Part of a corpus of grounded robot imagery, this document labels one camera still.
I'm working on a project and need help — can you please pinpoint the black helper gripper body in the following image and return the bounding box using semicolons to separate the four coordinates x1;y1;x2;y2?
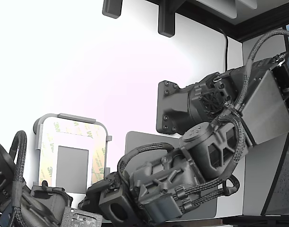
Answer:
28;184;73;223

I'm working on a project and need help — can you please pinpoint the black cube camera mount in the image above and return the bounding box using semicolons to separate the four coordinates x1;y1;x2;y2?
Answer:
99;189;130;222

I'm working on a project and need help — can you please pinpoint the grey fixture with dark legs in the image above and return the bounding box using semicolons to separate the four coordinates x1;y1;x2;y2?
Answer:
32;113;112;192

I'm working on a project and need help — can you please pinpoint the black bracket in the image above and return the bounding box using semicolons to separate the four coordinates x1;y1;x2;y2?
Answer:
102;0;123;19
157;0;177;38

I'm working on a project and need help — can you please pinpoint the white panel with grey window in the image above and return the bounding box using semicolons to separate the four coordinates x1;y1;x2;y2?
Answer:
39;117;108;193

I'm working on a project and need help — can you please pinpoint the thin black cable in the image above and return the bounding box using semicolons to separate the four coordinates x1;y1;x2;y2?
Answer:
215;26;230;72

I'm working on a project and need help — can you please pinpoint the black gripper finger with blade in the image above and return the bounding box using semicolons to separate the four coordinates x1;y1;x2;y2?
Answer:
77;189;102;211

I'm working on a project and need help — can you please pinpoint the tan protective film green print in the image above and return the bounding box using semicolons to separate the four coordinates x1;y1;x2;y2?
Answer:
40;119;107;187

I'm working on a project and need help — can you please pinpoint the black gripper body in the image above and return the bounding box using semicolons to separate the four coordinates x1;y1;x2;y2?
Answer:
104;171;137;199

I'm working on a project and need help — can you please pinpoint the black braided cable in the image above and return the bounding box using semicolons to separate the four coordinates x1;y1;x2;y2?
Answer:
233;26;289;112
11;130;28;213
117;141;175;182

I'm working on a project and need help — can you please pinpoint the black shelf frame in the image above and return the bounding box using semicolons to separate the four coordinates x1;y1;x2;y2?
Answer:
146;0;289;43

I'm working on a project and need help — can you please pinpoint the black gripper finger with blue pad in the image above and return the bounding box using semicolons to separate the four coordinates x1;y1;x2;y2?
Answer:
86;179;112;193

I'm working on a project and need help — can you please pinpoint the dark circuit board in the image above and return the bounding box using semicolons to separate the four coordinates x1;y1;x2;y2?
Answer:
61;207;103;227

